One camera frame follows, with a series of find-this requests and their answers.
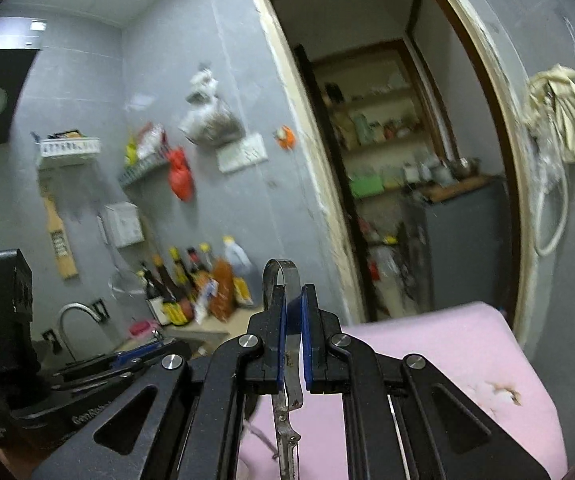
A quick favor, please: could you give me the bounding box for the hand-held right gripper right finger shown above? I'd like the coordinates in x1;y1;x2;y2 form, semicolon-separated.
300;284;551;480

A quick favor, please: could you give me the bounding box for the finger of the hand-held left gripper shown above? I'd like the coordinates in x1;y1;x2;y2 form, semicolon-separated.
50;369;141;394
56;337;191;379

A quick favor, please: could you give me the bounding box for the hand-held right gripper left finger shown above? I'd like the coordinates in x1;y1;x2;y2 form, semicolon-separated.
32;285;289;480

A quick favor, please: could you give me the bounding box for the metal peeler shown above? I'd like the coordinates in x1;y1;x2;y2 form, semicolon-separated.
262;258;304;480

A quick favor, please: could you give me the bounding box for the dark pump bottle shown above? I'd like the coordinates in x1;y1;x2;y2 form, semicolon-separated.
140;262;167;323

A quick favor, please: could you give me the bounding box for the tall soy sauce bottle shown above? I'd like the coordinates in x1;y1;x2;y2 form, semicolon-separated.
152;255;193;326

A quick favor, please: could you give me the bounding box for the steel faucet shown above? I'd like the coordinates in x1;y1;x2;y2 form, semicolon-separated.
58;302;106;362

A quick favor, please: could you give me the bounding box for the orange chilli powder packet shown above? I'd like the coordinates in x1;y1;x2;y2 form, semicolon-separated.
210;259;237;322

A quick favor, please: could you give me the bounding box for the large oil jug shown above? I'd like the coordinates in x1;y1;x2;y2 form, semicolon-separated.
222;236;258;308

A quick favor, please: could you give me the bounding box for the white blue packet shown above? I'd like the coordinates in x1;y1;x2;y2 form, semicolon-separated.
195;280;220;325

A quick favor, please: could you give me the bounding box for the wooden grater paddle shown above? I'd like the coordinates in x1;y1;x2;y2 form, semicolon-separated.
42;192;80;281

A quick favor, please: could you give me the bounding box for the dark sauce bottle yellow cap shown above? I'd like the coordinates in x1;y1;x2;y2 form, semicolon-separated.
168;247;193;291

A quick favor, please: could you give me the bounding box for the sauce bottle red label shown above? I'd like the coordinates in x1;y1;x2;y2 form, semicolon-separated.
186;247;208;286

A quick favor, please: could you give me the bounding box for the pink floral tablecloth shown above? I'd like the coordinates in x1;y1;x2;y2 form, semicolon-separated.
238;301;569;480

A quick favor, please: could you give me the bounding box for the green plastic box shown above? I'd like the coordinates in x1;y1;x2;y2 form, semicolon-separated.
349;174;385;199

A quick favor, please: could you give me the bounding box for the grey cabinet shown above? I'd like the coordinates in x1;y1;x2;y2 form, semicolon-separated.
406;177;507;312

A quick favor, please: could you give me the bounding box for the red plastic bag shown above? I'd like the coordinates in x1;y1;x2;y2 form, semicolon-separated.
168;147;195;202

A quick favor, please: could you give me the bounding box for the green yellow snack packet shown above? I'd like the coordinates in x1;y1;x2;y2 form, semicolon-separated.
124;134;141;168

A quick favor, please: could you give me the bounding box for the red white food packet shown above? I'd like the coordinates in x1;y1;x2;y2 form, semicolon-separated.
138;124;167;161

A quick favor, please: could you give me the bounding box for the wooden cutting board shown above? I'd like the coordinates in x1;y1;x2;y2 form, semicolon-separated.
420;176;499;203

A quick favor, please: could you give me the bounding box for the clear bag of dried goods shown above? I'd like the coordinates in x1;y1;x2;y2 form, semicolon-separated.
178;66;246;149

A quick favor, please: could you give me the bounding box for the wooden shelf unit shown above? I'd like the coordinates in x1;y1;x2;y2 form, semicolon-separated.
310;40;451;203

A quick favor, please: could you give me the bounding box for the white perforated wall box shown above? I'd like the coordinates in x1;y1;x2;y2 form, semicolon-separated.
102;202;145;249

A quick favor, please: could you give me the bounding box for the wooden door frame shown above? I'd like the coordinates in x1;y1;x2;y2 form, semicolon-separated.
249;0;539;347

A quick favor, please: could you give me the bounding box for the grey wall shelf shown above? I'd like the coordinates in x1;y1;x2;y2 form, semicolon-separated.
118;155;171;189

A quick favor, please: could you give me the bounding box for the white wall basket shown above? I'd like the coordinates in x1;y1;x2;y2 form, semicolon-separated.
35;131;103;171

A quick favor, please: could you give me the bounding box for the white wall socket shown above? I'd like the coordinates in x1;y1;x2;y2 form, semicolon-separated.
242;132;270;163

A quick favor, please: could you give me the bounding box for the white hose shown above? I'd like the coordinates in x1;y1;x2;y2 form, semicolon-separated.
532;160;571;257

